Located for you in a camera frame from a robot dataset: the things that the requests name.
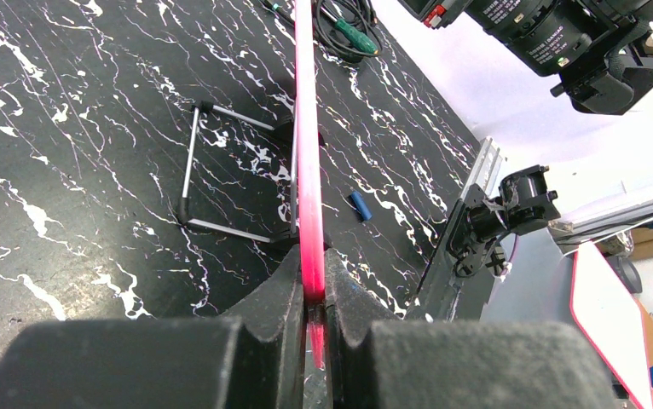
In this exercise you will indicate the blue marker cap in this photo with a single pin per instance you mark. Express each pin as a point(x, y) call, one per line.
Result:
point(361, 206)

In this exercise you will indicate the red white panel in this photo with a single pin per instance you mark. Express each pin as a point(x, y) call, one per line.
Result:
point(611, 320)

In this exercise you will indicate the green handled screwdriver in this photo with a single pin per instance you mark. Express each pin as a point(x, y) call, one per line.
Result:
point(357, 39)

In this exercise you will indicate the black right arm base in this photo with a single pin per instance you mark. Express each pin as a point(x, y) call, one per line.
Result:
point(469, 255)

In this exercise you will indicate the metal whiteboard stand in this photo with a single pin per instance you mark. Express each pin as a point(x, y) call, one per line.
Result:
point(224, 146)

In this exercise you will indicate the pink framed whiteboard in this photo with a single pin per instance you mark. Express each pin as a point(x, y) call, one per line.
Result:
point(311, 234)

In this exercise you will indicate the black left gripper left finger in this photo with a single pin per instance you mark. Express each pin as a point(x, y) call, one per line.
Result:
point(251, 356)

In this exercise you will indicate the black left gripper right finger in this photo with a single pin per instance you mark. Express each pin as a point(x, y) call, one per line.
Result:
point(377, 360)

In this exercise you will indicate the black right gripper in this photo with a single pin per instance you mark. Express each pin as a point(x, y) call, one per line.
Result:
point(545, 35)

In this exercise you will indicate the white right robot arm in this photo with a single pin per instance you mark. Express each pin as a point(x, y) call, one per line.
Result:
point(599, 49)

